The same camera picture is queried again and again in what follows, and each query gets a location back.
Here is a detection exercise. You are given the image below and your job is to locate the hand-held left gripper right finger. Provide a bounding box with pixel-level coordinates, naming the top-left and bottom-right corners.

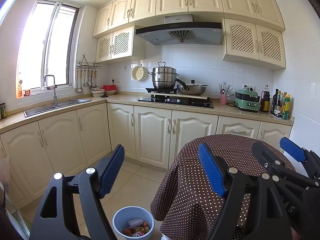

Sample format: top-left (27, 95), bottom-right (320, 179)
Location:
top-left (198, 143), bottom-right (293, 240)

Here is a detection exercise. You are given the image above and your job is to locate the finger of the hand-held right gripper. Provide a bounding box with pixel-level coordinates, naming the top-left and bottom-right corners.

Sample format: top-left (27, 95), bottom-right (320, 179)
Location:
top-left (252, 142), bottom-right (319, 189)
top-left (279, 137), bottom-right (320, 180)

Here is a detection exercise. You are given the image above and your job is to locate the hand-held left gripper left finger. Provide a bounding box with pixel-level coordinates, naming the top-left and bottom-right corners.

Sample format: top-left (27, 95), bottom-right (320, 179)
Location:
top-left (29, 144), bottom-right (125, 240)

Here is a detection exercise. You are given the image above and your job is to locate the blue trash bin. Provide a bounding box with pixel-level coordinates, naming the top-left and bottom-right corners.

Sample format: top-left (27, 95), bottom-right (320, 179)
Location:
top-left (112, 206), bottom-right (153, 240)

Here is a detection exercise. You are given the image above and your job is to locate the white tray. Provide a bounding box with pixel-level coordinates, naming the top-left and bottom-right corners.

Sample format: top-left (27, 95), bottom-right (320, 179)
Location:
top-left (269, 112), bottom-right (294, 122)

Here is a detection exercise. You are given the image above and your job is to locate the brown polka dot tablecloth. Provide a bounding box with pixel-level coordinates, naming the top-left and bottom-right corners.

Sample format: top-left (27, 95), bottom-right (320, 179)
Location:
top-left (151, 134), bottom-right (297, 240)

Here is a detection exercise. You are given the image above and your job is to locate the green yellow bottle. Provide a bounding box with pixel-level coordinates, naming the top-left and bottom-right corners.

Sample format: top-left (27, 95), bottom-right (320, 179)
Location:
top-left (282, 94), bottom-right (291, 120)

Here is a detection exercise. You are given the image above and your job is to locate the dark glass bottle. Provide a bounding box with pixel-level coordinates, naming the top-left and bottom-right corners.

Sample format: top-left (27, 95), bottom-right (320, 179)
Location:
top-left (272, 89), bottom-right (279, 115)
top-left (276, 91), bottom-right (283, 117)

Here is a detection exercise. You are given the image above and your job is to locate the row of cream lower cabinets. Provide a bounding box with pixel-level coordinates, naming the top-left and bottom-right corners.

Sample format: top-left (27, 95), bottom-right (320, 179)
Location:
top-left (0, 102), bottom-right (293, 209)

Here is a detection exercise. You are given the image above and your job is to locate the large soy sauce bottle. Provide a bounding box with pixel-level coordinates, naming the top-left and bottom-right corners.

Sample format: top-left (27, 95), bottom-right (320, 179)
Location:
top-left (260, 84), bottom-right (271, 112)

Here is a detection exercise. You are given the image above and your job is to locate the green electric cooker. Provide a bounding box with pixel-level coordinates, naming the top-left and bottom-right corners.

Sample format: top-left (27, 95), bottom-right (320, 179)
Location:
top-left (234, 89), bottom-right (261, 113)

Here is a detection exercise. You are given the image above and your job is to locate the black gas stove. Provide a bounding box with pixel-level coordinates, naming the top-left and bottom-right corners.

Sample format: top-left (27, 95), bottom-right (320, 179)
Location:
top-left (137, 97), bottom-right (214, 109)

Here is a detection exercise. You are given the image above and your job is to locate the bundle of chopsticks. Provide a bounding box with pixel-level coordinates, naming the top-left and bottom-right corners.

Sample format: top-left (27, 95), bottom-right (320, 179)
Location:
top-left (219, 83), bottom-right (233, 95)

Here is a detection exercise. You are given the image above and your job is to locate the steel wok with lid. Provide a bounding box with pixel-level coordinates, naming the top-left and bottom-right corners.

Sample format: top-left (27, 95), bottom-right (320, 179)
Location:
top-left (174, 78), bottom-right (208, 95)

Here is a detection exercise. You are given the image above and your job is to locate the steel sink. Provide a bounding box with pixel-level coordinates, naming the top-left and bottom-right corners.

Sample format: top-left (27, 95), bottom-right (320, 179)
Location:
top-left (24, 99), bottom-right (92, 117)

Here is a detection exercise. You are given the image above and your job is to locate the set of hanging utensils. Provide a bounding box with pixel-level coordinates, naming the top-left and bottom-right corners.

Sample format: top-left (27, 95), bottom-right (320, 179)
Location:
top-left (76, 67), bottom-right (99, 92)

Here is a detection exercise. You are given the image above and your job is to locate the steel faucet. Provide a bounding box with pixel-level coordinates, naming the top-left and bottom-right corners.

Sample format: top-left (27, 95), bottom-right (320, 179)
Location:
top-left (44, 74), bottom-right (60, 107)

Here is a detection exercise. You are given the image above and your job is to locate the cream round colander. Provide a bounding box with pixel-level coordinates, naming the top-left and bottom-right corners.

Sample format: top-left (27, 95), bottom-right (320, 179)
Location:
top-left (132, 65), bottom-right (145, 81)

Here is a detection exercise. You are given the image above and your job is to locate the steel steamer pot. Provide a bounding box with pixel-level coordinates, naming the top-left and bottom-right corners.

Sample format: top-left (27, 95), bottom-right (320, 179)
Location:
top-left (148, 61), bottom-right (180, 89)

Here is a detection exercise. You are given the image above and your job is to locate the metal utensil rack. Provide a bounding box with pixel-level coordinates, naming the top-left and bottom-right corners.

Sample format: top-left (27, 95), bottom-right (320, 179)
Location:
top-left (76, 54), bottom-right (102, 68)

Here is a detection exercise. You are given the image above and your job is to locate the cream lattice door cabinet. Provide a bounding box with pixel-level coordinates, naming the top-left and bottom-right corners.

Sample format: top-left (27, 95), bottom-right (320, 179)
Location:
top-left (96, 26), bottom-right (146, 63)
top-left (222, 18), bottom-right (287, 70)

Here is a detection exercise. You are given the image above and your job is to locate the grey range hood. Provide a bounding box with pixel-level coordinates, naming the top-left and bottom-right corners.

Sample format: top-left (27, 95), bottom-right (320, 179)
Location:
top-left (135, 14), bottom-right (224, 46)

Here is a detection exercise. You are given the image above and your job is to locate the kitchen window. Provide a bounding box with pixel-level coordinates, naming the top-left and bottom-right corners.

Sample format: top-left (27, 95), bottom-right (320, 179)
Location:
top-left (16, 0), bottom-right (82, 98)

